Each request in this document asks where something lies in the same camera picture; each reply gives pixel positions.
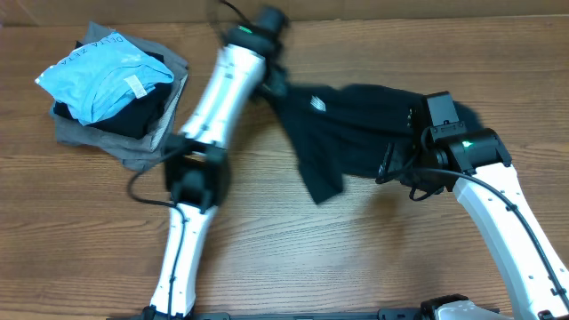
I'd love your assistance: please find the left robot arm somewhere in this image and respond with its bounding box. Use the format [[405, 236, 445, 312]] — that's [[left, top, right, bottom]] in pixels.
[[141, 6, 289, 319]]

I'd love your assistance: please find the black Nike t-shirt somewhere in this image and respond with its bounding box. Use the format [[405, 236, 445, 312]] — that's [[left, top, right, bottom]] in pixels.
[[266, 82, 485, 205]]

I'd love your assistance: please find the grey folded shirt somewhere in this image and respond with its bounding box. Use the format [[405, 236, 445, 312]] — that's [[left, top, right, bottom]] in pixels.
[[50, 36, 188, 171]]

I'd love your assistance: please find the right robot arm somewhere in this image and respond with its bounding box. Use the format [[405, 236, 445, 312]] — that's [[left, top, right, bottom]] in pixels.
[[376, 103, 568, 319]]

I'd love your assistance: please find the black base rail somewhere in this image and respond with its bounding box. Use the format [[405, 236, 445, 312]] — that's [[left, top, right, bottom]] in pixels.
[[106, 306, 428, 320]]

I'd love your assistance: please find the light blue folded shirt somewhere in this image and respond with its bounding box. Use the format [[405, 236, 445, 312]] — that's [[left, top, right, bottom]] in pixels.
[[35, 32, 174, 125]]

